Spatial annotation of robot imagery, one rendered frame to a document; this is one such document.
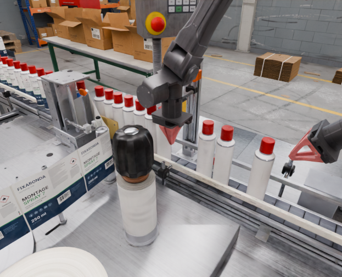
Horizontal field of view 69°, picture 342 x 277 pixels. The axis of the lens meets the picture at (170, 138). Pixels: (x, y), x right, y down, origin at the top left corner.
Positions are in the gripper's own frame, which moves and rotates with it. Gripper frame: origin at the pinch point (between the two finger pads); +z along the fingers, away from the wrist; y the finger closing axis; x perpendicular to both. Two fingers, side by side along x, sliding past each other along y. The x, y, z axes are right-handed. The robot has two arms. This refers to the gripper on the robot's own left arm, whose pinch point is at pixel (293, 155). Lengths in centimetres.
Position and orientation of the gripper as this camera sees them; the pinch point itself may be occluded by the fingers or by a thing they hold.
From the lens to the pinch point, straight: 67.4
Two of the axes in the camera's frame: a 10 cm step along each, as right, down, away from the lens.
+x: 6.1, 7.9, -0.5
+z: -5.1, 4.4, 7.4
